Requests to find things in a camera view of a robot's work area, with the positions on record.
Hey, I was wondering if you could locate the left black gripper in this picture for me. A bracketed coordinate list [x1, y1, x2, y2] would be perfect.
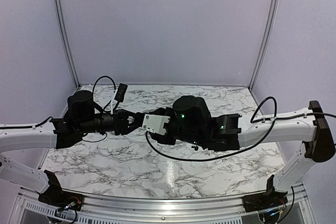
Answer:
[77, 109, 141, 136]

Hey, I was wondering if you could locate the right aluminium frame post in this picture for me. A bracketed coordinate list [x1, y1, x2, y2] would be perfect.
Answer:
[248, 0, 279, 92]

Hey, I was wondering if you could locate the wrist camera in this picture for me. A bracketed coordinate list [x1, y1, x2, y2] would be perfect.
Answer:
[111, 83, 128, 112]
[142, 114, 170, 135]

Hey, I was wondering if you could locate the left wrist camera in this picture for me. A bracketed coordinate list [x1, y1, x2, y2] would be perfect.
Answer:
[111, 83, 128, 112]

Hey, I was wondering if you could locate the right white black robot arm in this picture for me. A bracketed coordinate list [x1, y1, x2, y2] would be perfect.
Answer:
[142, 95, 335, 207]

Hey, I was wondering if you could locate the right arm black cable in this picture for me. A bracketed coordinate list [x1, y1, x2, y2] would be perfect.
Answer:
[145, 97, 278, 161]

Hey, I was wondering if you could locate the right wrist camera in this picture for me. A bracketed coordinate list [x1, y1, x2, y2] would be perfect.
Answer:
[142, 114, 170, 135]

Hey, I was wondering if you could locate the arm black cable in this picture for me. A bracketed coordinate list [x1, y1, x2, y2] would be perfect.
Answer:
[145, 97, 278, 161]
[93, 76, 118, 112]

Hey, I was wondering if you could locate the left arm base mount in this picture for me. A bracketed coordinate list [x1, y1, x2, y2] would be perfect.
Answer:
[38, 191, 84, 211]

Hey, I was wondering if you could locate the front aluminium rail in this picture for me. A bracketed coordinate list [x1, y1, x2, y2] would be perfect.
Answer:
[9, 184, 316, 223]

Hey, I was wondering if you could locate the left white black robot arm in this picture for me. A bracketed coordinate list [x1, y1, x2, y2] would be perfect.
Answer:
[1, 90, 145, 206]

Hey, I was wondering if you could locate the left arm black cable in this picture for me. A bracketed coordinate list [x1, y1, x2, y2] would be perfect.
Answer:
[93, 76, 118, 112]

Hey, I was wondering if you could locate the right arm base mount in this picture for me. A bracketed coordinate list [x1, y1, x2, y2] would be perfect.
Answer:
[242, 193, 288, 212]

